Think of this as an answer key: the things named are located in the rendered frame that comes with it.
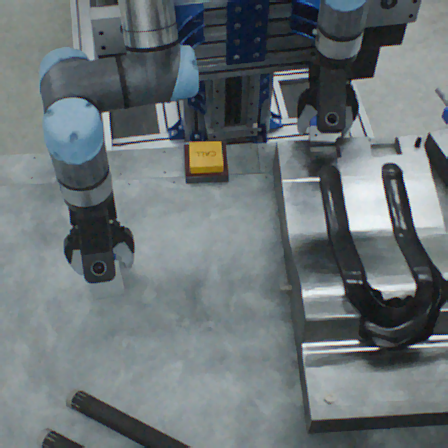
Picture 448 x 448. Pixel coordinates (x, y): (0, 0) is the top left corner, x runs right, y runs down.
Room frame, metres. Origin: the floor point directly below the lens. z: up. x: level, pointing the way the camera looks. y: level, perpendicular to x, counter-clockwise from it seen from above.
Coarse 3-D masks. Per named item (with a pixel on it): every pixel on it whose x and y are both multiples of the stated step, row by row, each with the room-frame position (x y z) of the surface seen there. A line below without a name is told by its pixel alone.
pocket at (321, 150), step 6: (336, 138) 0.88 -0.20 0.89; (312, 144) 0.88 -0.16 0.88; (318, 144) 0.88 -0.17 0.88; (324, 144) 0.88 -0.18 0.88; (330, 144) 0.88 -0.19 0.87; (336, 144) 0.88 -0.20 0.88; (312, 150) 0.87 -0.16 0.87; (318, 150) 0.87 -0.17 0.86; (324, 150) 0.87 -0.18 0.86; (330, 150) 0.87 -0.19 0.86; (336, 150) 0.87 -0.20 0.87; (312, 156) 0.86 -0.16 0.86; (318, 156) 0.86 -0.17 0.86; (324, 156) 0.86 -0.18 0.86; (330, 156) 0.86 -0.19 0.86; (336, 156) 0.86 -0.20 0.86
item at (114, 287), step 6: (114, 258) 0.65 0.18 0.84; (114, 264) 0.63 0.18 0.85; (120, 276) 0.61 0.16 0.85; (102, 282) 0.60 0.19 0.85; (108, 282) 0.60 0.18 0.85; (114, 282) 0.61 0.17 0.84; (120, 282) 0.61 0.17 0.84; (96, 288) 0.60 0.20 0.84; (102, 288) 0.60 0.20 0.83; (108, 288) 0.60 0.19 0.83; (114, 288) 0.61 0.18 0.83; (120, 288) 0.61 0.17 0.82; (96, 294) 0.60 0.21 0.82; (102, 294) 0.60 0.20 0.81; (108, 294) 0.60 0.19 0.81; (114, 294) 0.60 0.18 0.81
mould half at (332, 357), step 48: (288, 144) 0.86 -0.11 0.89; (288, 192) 0.76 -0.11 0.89; (384, 192) 0.77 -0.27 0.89; (432, 192) 0.77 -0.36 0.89; (288, 240) 0.68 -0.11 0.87; (384, 240) 0.67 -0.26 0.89; (432, 240) 0.67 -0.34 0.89; (336, 288) 0.55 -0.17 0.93; (384, 288) 0.55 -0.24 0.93; (336, 336) 0.50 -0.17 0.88; (432, 336) 0.51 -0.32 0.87; (336, 384) 0.43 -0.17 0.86; (384, 384) 0.43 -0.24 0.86; (432, 384) 0.43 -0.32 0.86
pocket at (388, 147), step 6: (396, 138) 0.89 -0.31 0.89; (372, 144) 0.88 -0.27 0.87; (378, 144) 0.88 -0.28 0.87; (384, 144) 0.88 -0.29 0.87; (390, 144) 0.88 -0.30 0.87; (396, 144) 0.88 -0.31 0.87; (372, 150) 0.88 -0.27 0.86; (378, 150) 0.88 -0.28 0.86; (384, 150) 0.88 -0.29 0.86; (390, 150) 0.88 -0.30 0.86; (396, 150) 0.88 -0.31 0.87
